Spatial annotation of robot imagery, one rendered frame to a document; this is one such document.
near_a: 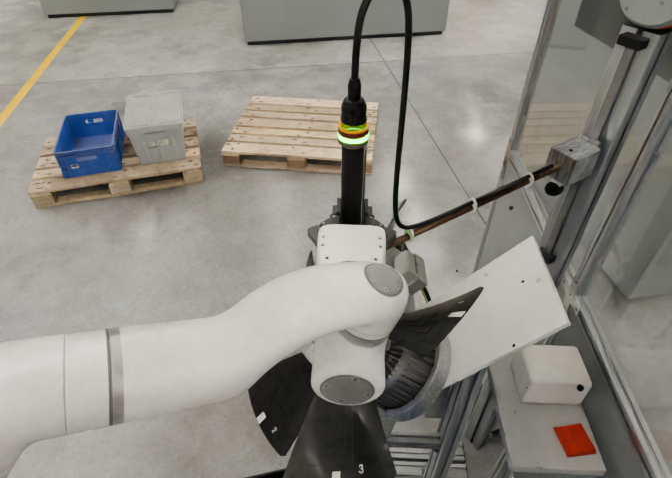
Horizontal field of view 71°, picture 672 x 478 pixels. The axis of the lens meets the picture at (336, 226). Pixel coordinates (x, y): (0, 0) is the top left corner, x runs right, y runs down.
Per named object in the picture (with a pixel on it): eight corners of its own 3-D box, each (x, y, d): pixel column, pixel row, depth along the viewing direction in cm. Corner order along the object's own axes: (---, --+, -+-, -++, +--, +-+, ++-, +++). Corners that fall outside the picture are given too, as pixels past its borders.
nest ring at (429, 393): (373, 346, 138) (364, 340, 137) (443, 302, 124) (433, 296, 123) (375, 436, 118) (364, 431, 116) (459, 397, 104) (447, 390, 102)
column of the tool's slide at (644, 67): (473, 428, 216) (639, 18, 98) (486, 442, 210) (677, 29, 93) (464, 435, 213) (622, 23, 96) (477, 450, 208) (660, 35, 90)
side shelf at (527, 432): (558, 356, 148) (561, 350, 146) (602, 476, 121) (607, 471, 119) (482, 353, 149) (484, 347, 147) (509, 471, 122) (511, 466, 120)
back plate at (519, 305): (348, 322, 159) (345, 320, 158) (520, 202, 123) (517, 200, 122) (343, 491, 119) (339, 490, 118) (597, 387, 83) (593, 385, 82)
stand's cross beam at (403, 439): (438, 437, 158) (439, 431, 155) (439, 449, 155) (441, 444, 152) (382, 435, 159) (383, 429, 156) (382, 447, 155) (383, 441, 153)
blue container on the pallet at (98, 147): (126, 132, 393) (118, 108, 378) (122, 171, 349) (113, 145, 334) (74, 139, 384) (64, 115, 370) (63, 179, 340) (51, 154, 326)
